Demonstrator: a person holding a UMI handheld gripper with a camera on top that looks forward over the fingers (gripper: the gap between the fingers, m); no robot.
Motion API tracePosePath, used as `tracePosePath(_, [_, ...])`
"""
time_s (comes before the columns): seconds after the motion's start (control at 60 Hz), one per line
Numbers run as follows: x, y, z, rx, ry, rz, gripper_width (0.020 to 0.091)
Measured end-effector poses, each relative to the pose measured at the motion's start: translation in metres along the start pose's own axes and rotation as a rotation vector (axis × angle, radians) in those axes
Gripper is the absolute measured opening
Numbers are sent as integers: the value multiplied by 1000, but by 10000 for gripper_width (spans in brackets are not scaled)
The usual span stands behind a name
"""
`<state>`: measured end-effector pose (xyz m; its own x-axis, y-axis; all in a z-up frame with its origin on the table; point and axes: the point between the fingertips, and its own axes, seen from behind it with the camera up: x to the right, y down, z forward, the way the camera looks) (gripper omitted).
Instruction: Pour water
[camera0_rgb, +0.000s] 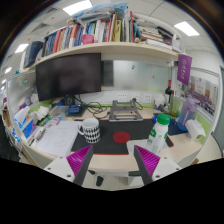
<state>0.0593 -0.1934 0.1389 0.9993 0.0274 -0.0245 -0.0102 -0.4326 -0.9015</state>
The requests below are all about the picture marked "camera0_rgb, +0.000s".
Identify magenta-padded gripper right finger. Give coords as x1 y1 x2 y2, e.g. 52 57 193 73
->
133 144 183 187

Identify blue tissue box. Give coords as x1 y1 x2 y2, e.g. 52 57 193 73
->
13 105 37 139

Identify purple water bottle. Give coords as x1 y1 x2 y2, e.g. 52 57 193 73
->
176 95 200 132

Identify black desk mat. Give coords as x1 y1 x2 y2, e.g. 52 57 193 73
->
70 118 175 156

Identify shelf unit with books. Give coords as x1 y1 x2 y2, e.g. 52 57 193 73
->
19 1 184 68

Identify small blue box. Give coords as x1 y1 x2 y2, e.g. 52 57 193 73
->
68 104 83 115

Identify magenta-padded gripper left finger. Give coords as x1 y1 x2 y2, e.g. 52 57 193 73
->
43 144 95 187

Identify group photo poster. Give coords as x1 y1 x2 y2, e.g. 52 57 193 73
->
186 76 219 116

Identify purple hanging banner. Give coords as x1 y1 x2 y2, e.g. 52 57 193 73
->
176 53 193 87

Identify black cables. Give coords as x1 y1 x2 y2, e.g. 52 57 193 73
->
74 94 111 119

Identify white lidded jar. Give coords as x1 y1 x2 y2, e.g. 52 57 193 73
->
154 94 166 108

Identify black computer monitor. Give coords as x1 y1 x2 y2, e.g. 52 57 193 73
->
35 52 102 107

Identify white bottle with green cap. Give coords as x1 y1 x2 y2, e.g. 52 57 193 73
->
145 113 172 155

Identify dark blue mouse pad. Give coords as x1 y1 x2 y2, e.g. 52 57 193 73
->
168 123 188 136

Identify clear plastic container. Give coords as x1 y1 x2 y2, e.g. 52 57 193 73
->
49 105 70 119

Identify dark wine bottle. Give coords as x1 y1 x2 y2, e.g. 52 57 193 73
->
164 79 174 106

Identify grey metal laptop stand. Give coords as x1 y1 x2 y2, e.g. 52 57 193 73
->
108 98 144 123

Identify black and white checkered mug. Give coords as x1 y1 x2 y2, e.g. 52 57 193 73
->
77 117 101 144

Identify white plastic jug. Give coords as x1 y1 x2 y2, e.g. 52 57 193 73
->
184 118 207 142

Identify white paper notebook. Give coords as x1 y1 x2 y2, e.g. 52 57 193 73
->
34 119 83 158

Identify flat round red coaster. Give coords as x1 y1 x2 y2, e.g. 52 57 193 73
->
112 131 132 145

